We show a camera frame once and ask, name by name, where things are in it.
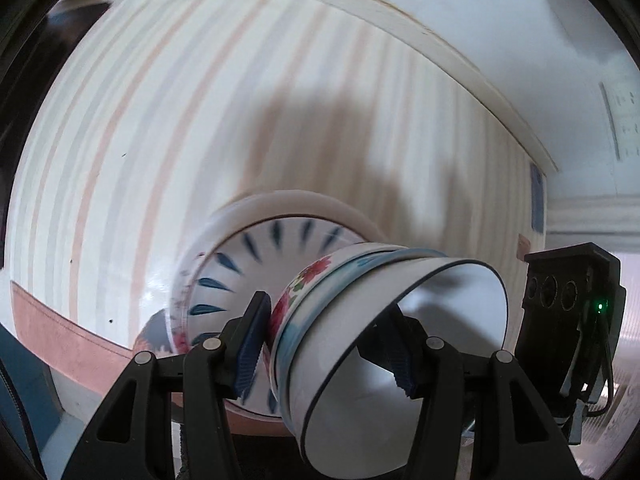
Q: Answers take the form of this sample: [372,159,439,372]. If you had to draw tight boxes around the small brown square coaster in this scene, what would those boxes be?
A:
[516,234,532,261]

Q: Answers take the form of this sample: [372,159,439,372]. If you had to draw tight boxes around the blue smartphone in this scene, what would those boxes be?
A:
[529,162,546,234]

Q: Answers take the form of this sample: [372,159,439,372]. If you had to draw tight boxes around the white bowl back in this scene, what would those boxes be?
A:
[282,257,508,479]

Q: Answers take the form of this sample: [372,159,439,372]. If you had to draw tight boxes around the blue striped white plate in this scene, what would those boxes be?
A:
[169,216,367,417]

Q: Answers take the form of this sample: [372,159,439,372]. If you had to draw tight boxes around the floral blue rimmed bowl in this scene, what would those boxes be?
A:
[267,246,442,418]

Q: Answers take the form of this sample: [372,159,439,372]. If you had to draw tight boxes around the striped cat print tablecloth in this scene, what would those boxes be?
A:
[1,0,544,418]

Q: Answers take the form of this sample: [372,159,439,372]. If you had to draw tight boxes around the left wall socket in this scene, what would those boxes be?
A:
[600,79,640,160]

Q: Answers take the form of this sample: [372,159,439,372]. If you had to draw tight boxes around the white bowl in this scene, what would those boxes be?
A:
[264,242,401,365]
[282,257,508,479]

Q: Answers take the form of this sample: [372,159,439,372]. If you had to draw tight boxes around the white bowl front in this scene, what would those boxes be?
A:
[264,242,401,365]

